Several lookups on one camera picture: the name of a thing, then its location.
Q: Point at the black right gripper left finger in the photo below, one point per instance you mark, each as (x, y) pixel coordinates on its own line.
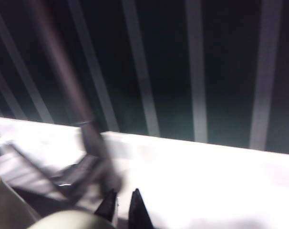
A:
(107, 205)

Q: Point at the white backsplash ledge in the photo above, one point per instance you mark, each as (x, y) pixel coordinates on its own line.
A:
(194, 162)

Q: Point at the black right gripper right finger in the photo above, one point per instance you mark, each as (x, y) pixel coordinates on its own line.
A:
(138, 212)

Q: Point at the pale green ceramic mug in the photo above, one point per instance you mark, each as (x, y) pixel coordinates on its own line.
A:
(18, 207)

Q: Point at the dark metal faucet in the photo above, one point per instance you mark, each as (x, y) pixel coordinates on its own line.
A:
(70, 71)

